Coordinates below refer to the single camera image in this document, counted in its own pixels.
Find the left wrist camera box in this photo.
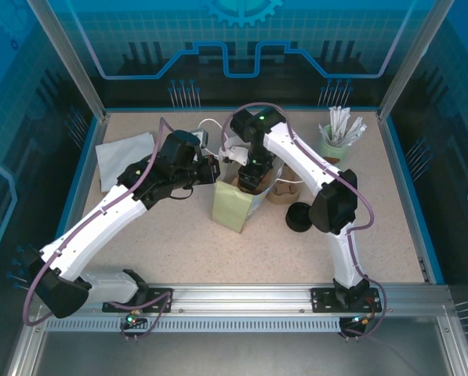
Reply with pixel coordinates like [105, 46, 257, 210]
[191, 128, 212, 150]

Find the aluminium mounting rail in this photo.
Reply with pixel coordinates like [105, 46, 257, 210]
[33, 282, 456, 314]

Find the grey metal front panel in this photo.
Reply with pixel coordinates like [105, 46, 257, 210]
[5, 313, 468, 376]

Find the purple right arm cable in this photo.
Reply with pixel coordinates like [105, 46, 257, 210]
[220, 101, 388, 342]

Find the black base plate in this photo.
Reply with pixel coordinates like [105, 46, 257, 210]
[102, 287, 175, 314]
[310, 287, 383, 314]

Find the green straw holder cup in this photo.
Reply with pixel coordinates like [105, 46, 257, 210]
[315, 124, 354, 162]

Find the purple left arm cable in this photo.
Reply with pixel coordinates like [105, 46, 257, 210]
[23, 116, 176, 344]

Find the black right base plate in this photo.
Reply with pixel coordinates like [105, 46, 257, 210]
[310, 287, 383, 314]

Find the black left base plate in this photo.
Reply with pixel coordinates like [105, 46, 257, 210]
[102, 287, 175, 314]

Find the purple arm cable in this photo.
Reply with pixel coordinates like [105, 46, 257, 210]
[220, 101, 388, 342]
[23, 116, 176, 344]

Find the aluminium frame post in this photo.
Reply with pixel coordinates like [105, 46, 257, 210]
[376, 0, 441, 122]
[27, 0, 111, 121]

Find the white paper napkin stack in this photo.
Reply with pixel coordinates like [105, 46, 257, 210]
[95, 132, 156, 185]

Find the stack of black lids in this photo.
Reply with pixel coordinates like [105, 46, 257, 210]
[285, 201, 315, 233]

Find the slotted grey cable duct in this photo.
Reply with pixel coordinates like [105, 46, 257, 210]
[44, 316, 346, 334]

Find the floral paper gift bag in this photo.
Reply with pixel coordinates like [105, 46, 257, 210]
[197, 117, 304, 236]

